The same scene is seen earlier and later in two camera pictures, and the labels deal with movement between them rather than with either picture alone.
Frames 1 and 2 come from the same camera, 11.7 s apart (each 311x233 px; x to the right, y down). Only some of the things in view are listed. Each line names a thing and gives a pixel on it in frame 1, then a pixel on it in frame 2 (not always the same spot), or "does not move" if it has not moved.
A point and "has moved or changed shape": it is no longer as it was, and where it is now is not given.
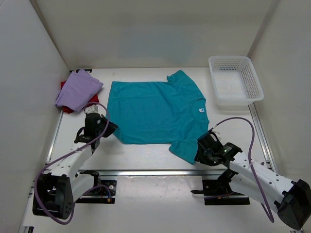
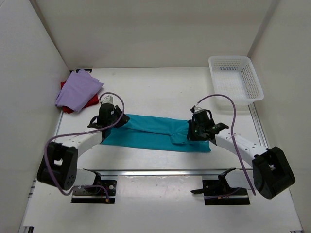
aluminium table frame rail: (154, 173) does not move
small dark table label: (77, 70) does not move
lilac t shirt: (79, 87) does not move
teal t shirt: (173, 112) has moved or changed shape
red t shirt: (62, 84) does not move
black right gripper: (200, 158) -> (191, 136)
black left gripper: (112, 127) -> (124, 118)
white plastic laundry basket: (235, 82) does not move
